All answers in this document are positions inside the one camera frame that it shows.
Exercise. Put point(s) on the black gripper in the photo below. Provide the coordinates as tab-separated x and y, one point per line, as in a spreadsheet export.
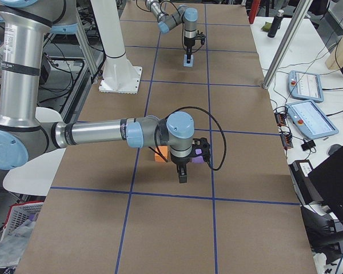
189	44
179	164

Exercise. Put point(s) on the light blue foam block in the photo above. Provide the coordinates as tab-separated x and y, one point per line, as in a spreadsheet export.
188	60

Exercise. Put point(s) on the purple foam block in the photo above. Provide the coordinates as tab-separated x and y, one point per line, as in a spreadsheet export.
199	157

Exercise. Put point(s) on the orange foam block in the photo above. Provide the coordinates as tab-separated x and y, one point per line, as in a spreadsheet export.
161	154

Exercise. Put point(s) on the green cloth pouch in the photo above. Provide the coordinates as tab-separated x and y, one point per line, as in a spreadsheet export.
266	27

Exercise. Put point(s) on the black water bottle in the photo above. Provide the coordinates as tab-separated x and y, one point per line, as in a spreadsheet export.
276	23

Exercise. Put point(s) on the blue teach pendant far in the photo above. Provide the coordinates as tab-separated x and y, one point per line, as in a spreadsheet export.
305	85

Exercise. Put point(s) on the blue teach pendant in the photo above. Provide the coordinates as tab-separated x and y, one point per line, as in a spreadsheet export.
310	120
305	85

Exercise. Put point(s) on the blue teach pendant near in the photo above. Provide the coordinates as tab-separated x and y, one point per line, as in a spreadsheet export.
310	120

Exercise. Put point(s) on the black laptop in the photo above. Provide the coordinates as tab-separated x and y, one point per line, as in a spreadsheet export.
327	179

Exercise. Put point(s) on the white plastic basket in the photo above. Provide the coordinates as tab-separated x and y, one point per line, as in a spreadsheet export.
18	214

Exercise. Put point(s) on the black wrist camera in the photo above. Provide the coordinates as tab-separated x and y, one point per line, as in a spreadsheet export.
200	36
202	143

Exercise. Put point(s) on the white camera mast pedestal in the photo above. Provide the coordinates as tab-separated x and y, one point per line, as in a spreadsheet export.
119	75

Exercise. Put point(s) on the relay board with wires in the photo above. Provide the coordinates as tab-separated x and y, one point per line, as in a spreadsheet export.
281	115

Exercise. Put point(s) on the aluminium frame post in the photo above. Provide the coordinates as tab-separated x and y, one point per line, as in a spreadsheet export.
294	25

